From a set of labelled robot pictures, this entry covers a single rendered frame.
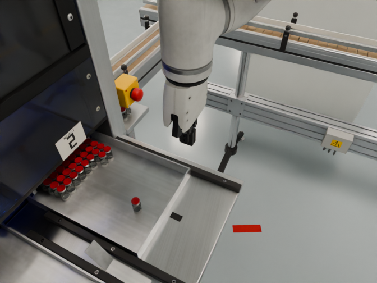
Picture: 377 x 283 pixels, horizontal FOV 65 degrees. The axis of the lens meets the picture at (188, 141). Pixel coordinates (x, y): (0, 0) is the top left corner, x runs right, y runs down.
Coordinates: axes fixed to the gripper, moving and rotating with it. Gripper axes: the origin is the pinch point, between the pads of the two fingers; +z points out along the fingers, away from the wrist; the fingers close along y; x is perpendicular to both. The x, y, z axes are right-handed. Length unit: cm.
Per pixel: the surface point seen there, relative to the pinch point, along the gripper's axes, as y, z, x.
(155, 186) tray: 1.8, 22.1, -8.9
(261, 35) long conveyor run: -83, 17, -6
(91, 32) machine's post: -8.1, -12.5, -28.1
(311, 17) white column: -144, 31, 7
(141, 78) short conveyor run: -38, 22, -39
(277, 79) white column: -143, 76, -2
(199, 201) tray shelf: 0.6, 22.4, 3.7
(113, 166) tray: 1.1, 22.1, -23.0
